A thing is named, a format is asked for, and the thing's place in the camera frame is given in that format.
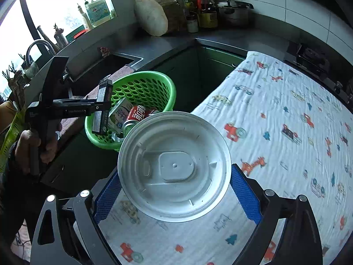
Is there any detergent jug on windowsill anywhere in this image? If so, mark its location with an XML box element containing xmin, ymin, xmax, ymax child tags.
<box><xmin>84</xmin><ymin>0</ymin><xmax>111</xmax><ymax>28</ymax></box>

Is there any steel pot with handle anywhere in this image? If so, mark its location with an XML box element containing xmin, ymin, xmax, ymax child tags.
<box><xmin>217</xmin><ymin>0</ymin><xmax>254</xmax><ymax>28</ymax></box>

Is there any pink towel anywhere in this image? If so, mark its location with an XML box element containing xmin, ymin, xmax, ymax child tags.
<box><xmin>59</xmin><ymin>65</ymin><xmax>135</xmax><ymax>141</ymax></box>

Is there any green perforated plastic basket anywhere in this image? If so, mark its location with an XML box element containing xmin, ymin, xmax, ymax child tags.
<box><xmin>84</xmin><ymin>71</ymin><xmax>177</xmax><ymax>151</ymax></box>

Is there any green cabinet door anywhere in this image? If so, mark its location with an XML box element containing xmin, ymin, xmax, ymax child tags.
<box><xmin>153</xmin><ymin>46</ymin><xmax>244</xmax><ymax>112</ymax></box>

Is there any patterned white tablecloth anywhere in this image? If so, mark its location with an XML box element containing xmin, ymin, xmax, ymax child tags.
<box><xmin>100</xmin><ymin>51</ymin><xmax>352</xmax><ymax>264</ymax></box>

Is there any dark sauce bottle yellow label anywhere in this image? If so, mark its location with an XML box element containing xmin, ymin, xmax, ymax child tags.
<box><xmin>197</xmin><ymin>0</ymin><xmax>218</xmax><ymax>29</ymax></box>

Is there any chrome sink faucet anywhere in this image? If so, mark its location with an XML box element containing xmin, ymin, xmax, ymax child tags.
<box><xmin>25</xmin><ymin>39</ymin><xmax>56</xmax><ymax>66</ymax></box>

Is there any black gas stove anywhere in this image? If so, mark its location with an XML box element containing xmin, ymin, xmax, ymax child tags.
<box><xmin>284</xmin><ymin>42</ymin><xmax>352</xmax><ymax>109</ymax></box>

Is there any red soda can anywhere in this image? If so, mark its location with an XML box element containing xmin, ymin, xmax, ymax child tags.
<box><xmin>122</xmin><ymin>105</ymin><xmax>160</xmax><ymax>136</ymax></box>

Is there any white milk carton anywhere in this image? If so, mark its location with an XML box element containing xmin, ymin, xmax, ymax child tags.
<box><xmin>108</xmin><ymin>98</ymin><xmax>133</xmax><ymax>136</ymax></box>

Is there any person's left hand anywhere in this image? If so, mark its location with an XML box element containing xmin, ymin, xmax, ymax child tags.
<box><xmin>14</xmin><ymin>124</ymin><xmax>62</xmax><ymax>174</ymax></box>

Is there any black rectangular box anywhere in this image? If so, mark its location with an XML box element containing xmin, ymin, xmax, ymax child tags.
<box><xmin>92</xmin><ymin>78</ymin><xmax>113</xmax><ymax>135</ymax></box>

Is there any round wooden chopping block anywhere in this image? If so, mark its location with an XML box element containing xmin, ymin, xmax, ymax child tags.
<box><xmin>133</xmin><ymin>0</ymin><xmax>186</xmax><ymax>36</ymax></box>

